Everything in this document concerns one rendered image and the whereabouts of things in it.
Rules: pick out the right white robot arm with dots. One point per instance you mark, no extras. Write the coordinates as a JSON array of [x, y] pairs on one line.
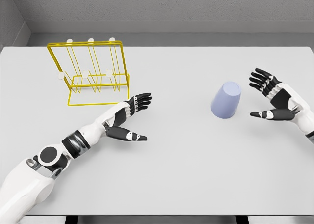
[[306, 120]]

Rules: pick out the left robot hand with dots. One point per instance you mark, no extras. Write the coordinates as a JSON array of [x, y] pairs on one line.
[[117, 117]]

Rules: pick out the lavender plastic cup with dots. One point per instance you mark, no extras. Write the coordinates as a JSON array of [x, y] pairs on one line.
[[225, 101]]

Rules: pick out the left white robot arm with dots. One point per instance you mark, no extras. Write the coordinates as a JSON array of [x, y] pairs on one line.
[[49, 160]]

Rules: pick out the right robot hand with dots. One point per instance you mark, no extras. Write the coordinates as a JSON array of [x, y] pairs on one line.
[[279, 98]]

